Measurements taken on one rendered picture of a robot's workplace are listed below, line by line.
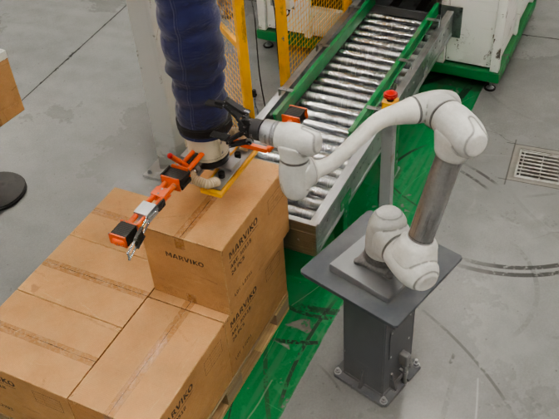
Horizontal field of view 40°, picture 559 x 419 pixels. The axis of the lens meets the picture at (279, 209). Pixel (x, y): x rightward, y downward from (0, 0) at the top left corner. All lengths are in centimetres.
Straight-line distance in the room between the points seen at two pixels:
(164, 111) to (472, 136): 255
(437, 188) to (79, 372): 165
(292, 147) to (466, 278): 200
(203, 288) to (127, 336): 38
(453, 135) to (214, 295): 130
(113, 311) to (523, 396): 195
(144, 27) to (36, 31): 270
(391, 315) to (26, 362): 154
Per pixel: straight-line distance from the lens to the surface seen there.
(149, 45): 458
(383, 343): 349
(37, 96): 620
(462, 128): 268
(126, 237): 283
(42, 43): 691
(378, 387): 377
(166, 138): 493
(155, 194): 299
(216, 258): 319
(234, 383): 376
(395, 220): 310
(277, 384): 386
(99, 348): 344
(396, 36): 537
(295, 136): 256
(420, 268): 298
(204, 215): 331
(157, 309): 352
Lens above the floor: 313
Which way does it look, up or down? 41 degrees down
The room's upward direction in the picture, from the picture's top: 4 degrees counter-clockwise
